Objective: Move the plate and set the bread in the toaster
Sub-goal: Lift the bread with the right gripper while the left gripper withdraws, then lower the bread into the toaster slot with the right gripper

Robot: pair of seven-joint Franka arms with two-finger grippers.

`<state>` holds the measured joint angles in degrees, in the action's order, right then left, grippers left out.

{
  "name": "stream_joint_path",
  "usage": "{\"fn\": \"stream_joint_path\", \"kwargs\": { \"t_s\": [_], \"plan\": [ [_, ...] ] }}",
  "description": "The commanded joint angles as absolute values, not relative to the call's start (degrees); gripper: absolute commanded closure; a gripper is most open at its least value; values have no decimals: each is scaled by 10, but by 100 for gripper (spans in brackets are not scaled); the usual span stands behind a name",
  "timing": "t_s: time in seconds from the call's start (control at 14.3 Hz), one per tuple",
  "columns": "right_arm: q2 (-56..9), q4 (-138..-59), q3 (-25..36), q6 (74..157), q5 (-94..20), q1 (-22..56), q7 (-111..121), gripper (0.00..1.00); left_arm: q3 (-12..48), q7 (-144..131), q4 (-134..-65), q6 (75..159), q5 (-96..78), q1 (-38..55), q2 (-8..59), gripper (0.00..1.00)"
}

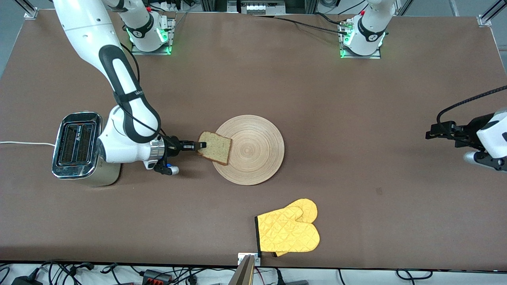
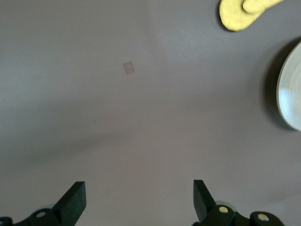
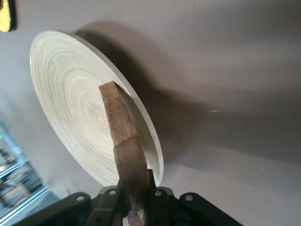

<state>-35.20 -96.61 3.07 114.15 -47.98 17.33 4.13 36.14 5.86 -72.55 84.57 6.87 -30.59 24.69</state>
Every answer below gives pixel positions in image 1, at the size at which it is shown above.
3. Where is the red and black connector block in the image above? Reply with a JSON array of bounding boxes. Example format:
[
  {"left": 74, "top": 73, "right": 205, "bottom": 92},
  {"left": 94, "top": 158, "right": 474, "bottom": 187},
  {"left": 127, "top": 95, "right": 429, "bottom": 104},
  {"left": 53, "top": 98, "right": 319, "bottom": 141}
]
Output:
[{"left": 142, "top": 269, "right": 173, "bottom": 284}]

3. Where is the white toaster power cord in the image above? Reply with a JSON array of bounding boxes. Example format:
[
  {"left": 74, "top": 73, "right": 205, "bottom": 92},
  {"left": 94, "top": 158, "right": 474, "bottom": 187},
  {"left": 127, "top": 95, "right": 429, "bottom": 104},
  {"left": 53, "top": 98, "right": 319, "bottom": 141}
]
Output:
[{"left": 0, "top": 141, "right": 56, "bottom": 147}]

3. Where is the silver two-slot toaster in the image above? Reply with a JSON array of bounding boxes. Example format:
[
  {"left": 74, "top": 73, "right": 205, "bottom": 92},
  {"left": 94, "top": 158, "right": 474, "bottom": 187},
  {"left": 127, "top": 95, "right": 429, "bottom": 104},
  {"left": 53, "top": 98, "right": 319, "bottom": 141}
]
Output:
[{"left": 51, "top": 112, "right": 122, "bottom": 187}]

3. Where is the slanted metal mount bar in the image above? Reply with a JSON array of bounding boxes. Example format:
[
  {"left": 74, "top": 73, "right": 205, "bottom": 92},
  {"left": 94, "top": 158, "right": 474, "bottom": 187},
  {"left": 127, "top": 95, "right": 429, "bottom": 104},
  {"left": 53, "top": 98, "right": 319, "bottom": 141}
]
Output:
[{"left": 228, "top": 255, "right": 255, "bottom": 285}]

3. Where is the white power strip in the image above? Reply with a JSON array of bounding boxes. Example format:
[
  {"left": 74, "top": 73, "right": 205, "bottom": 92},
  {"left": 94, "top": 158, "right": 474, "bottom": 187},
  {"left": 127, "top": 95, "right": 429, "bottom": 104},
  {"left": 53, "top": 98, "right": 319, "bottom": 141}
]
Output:
[{"left": 240, "top": 0, "right": 286, "bottom": 15}]

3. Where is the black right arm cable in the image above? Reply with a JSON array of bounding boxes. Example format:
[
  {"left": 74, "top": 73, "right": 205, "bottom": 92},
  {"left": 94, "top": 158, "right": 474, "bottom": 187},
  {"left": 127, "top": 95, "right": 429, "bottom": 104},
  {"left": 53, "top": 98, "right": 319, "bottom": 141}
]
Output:
[{"left": 114, "top": 41, "right": 168, "bottom": 148}]

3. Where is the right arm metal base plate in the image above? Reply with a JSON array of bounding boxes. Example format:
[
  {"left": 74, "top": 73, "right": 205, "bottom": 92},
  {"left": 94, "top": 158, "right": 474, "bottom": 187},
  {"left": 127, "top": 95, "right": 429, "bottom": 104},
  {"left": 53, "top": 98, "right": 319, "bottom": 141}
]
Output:
[{"left": 130, "top": 16, "right": 175, "bottom": 56}]

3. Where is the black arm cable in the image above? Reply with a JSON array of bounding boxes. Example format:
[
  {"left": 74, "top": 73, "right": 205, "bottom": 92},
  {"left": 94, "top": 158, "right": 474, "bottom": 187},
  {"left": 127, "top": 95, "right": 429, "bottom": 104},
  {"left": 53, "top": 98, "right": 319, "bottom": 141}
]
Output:
[
  {"left": 114, "top": 41, "right": 168, "bottom": 148},
  {"left": 436, "top": 85, "right": 507, "bottom": 125}
]

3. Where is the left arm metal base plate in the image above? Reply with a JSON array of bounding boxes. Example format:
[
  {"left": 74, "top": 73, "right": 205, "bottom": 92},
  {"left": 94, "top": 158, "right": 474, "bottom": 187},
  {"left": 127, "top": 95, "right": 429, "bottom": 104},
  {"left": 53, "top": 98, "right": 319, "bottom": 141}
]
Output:
[{"left": 339, "top": 20, "right": 382, "bottom": 60}]

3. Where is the small metal clamp bracket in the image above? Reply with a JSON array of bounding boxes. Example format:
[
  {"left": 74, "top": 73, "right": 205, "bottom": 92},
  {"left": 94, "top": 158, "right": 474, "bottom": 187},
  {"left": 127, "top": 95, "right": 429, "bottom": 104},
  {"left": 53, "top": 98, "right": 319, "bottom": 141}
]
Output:
[{"left": 238, "top": 253, "right": 261, "bottom": 266}]

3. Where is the black cable across table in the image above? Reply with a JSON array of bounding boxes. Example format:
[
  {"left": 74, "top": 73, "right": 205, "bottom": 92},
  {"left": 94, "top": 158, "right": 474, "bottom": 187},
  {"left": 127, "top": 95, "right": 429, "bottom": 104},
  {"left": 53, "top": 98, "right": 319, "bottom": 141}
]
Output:
[{"left": 253, "top": 12, "right": 351, "bottom": 34}]

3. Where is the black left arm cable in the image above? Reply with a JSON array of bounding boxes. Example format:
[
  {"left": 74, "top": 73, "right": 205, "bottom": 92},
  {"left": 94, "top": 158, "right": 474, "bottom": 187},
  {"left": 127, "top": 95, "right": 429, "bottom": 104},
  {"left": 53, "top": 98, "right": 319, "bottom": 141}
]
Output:
[{"left": 436, "top": 85, "right": 507, "bottom": 125}]

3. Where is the looped black floor cable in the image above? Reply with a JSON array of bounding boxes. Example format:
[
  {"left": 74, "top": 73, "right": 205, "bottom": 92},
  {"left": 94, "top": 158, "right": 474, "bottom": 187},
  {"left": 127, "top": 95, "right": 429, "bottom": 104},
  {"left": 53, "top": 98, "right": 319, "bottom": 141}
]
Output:
[{"left": 396, "top": 269, "right": 427, "bottom": 281}]

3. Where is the round wooden plate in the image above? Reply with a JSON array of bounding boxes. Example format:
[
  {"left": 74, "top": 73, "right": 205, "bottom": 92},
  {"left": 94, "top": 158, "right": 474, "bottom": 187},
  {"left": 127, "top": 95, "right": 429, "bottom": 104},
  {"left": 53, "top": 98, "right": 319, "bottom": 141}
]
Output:
[{"left": 211, "top": 115, "right": 285, "bottom": 186}]

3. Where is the yellow quilted oven mitt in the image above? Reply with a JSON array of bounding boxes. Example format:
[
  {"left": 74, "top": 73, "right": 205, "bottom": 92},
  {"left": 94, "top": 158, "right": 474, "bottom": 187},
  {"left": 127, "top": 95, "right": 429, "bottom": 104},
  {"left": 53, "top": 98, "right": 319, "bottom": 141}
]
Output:
[
  {"left": 273, "top": 199, "right": 318, "bottom": 257},
  {"left": 255, "top": 206, "right": 320, "bottom": 254}
]

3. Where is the bread slice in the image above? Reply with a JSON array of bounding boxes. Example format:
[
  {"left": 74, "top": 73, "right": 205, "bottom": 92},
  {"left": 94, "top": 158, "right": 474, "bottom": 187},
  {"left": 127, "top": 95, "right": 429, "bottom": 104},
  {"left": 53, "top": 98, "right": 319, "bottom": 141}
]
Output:
[{"left": 197, "top": 131, "right": 233, "bottom": 166}]

